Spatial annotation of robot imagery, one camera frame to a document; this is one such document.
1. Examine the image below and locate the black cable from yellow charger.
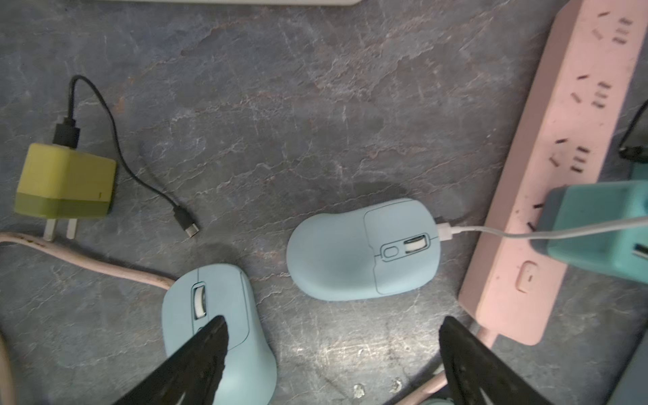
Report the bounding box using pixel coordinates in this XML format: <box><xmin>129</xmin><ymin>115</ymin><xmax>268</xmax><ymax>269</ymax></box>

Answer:
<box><xmin>52</xmin><ymin>74</ymin><xmax>201</xmax><ymax>239</ymax></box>

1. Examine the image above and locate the pink power strip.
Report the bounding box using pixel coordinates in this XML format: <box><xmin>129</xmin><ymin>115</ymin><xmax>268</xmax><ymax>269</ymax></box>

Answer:
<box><xmin>458</xmin><ymin>1</ymin><xmax>647</xmax><ymax>345</ymax></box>

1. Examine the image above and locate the blue mouse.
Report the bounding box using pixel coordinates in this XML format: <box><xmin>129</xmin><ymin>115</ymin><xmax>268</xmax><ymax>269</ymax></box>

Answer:
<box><xmin>161</xmin><ymin>262</ymin><xmax>278</xmax><ymax>405</ymax></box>
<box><xmin>286</xmin><ymin>198</ymin><xmax>440</xmax><ymax>301</ymax></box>

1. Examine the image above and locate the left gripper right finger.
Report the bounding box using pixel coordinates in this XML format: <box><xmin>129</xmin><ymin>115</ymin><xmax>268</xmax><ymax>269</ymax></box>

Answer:
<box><xmin>439</xmin><ymin>317</ymin><xmax>551</xmax><ymax>405</ymax></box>

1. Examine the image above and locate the black cable from green charger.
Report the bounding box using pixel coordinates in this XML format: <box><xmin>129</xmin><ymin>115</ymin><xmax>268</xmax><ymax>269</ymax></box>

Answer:
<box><xmin>617</xmin><ymin>99</ymin><xmax>648</xmax><ymax>164</ymax></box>

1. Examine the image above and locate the light blue power strip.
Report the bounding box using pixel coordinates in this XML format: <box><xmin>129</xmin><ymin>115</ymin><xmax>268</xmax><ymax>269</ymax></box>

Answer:
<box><xmin>607</xmin><ymin>332</ymin><xmax>648</xmax><ymax>405</ymax></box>

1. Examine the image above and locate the teal charger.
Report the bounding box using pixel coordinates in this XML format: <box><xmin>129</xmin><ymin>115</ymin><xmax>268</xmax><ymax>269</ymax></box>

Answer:
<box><xmin>531</xmin><ymin>180</ymin><xmax>647</xmax><ymax>284</ymax></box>

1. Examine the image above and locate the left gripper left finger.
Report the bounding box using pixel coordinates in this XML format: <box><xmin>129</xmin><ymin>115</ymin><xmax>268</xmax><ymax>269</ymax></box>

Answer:
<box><xmin>116</xmin><ymin>316</ymin><xmax>228</xmax><ymax>404</ymax></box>

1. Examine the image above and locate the yellow charger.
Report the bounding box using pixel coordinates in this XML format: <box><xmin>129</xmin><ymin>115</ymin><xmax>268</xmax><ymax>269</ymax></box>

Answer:
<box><xmin>15</xmin><ymin>143</ymin><xmax>117</xmax><ymax>241</ymax></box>

